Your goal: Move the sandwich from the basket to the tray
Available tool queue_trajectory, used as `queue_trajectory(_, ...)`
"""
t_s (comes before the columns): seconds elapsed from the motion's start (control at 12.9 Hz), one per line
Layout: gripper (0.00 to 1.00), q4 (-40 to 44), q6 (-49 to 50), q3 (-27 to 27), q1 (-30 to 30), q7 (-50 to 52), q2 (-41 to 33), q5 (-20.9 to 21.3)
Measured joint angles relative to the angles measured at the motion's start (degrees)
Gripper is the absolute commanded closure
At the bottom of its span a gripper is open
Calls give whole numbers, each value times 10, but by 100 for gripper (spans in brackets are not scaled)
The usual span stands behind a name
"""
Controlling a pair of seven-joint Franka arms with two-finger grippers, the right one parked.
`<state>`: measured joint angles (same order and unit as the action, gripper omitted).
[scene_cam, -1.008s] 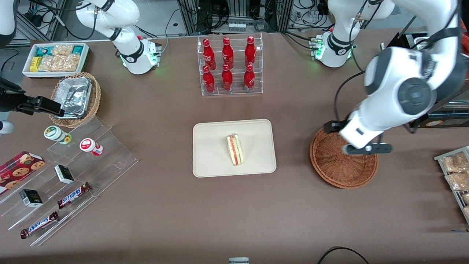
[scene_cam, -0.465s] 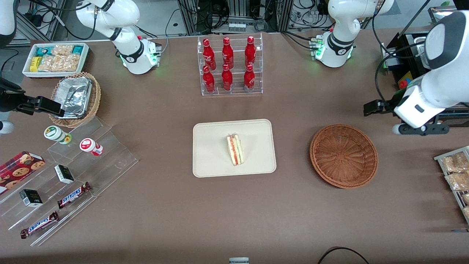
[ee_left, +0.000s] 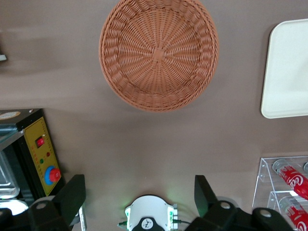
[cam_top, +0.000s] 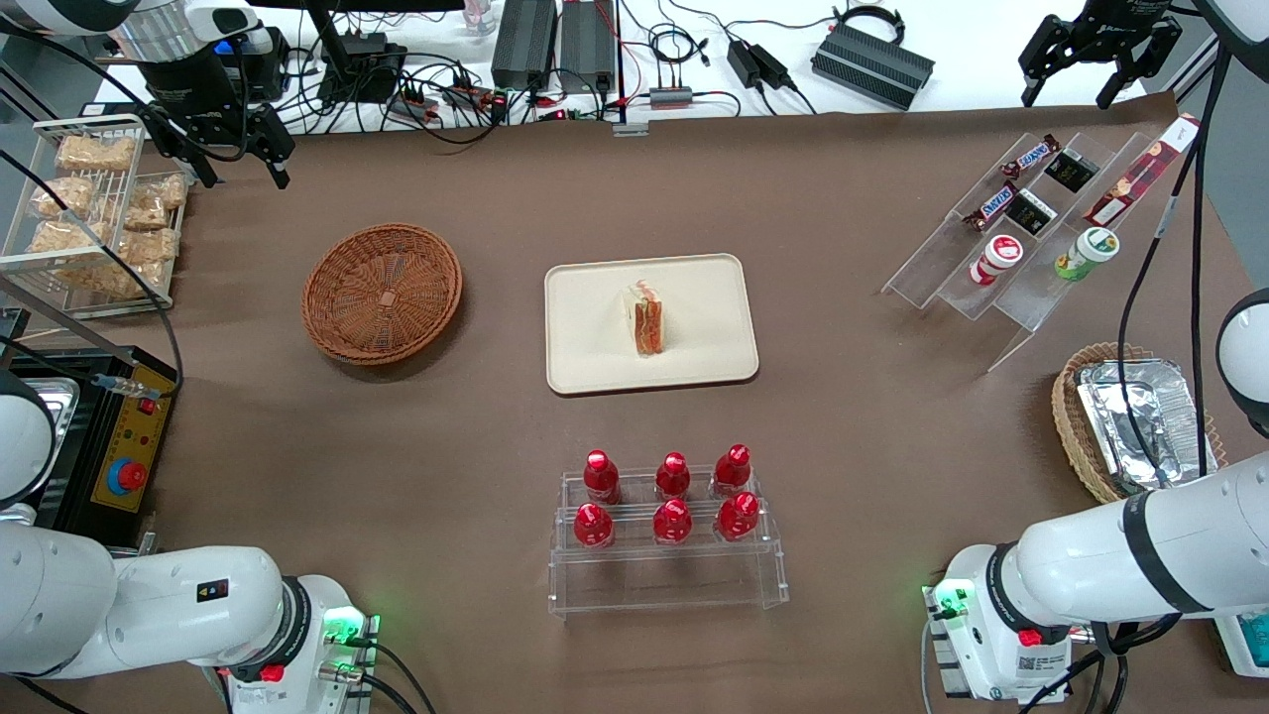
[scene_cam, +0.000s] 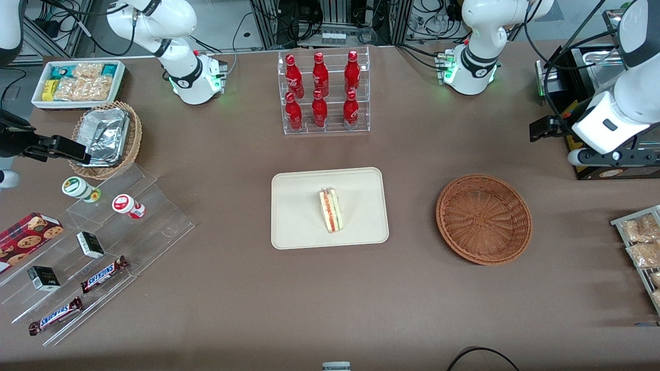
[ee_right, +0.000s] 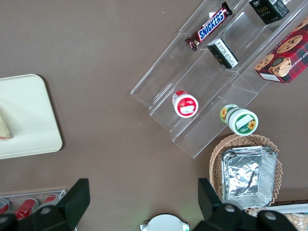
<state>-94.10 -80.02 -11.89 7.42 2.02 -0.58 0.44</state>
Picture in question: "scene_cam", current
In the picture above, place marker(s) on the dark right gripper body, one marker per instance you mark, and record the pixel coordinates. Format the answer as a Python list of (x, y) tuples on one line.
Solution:
[(11, 139)]

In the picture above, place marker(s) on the triangular sandwich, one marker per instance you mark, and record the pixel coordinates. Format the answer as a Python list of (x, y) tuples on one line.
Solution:
[(331, 211)]

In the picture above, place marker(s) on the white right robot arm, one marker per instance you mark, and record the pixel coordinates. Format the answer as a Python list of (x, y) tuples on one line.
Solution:
[(175, 20)]

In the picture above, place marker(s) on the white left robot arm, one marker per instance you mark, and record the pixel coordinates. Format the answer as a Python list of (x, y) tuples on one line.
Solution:
[(482, 31)]

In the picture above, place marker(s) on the silver foil tray stack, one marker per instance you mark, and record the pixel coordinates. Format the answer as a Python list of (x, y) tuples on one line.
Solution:
[(105, 134)]

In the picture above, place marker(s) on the light tan wicker basket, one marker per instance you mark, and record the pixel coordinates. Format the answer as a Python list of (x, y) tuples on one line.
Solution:
[(134, 139)]

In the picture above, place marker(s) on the tray of packaged snacks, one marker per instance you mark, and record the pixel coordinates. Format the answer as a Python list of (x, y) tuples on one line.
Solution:
[(619, 222)]

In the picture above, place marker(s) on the brown round wicker basket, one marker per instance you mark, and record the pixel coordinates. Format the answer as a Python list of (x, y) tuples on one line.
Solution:
[(484, 221)]

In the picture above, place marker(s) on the beige plastic tray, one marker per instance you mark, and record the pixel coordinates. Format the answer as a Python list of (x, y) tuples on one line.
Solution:
[(299, 208)]

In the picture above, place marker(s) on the green lid yogurt cup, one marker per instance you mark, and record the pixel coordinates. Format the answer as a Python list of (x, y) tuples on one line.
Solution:
[(77, 187)]

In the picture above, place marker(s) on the white rectangular snack bin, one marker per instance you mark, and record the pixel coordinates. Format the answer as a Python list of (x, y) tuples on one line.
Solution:
[(37, 100)]

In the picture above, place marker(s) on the silver box with green light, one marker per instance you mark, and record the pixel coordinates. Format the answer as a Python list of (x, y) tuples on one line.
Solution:
[(545, 80)]

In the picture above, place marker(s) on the yellow snack pack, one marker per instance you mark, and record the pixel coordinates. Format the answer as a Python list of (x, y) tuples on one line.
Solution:
[(50, 90)]

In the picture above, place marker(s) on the black food warmer machine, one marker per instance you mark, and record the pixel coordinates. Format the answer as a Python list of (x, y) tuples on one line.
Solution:
[(634, 174)]

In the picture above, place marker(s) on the steel warmer pan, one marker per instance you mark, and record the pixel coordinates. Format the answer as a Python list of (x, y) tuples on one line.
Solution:
[(600, 72)]

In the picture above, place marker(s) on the large clear cracker bag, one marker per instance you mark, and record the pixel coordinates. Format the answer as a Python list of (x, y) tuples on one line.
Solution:
[(82, 88)]

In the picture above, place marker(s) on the teal snack pack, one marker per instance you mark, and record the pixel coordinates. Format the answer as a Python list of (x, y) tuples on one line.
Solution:
[(109, 69), (61, 71)]

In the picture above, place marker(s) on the red lid yogurt cup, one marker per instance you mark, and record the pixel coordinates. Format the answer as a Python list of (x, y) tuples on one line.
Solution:
[(124, 203)]

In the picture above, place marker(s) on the small clear cracker bag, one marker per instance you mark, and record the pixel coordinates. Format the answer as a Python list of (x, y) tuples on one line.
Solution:
[(87, 69)]

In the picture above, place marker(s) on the red cookie box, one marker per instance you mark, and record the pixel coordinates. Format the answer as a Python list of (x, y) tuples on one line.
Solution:
[(26, 237)]

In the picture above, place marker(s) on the small black carton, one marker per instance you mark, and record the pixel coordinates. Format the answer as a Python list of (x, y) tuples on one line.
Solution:
[(44, 278), (90, 245)]

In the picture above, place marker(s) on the clear fried snack bag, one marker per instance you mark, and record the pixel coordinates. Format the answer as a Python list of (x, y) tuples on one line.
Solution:
[(657, 299), (644, 255), (642, 229), (656, 279)]

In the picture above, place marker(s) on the clear acrylic stepped display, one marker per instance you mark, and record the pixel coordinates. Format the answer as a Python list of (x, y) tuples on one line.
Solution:
[(154, 226)]

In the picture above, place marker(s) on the brown Snickers bar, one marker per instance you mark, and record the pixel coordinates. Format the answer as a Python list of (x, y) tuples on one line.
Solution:
[(55, 315), (103, 274)]

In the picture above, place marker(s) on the red cola bottle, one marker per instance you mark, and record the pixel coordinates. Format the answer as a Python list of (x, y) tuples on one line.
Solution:
[(320, 74), (319, 111), (352, 72), (293, 74), (293, 113), (351, 111)]

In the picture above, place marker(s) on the clear acrylic bottle rack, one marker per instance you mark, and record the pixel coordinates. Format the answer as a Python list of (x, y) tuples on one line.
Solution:
[(332, 131)]

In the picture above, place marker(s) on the white power strip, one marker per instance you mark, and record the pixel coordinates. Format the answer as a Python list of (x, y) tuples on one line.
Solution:
[(333, 37)]

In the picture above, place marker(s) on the small grey white object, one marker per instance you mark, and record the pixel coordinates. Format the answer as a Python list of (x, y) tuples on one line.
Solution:
[(336, 366)]

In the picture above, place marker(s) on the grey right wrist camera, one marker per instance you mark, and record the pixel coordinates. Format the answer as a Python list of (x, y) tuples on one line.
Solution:
[(7, 179)]

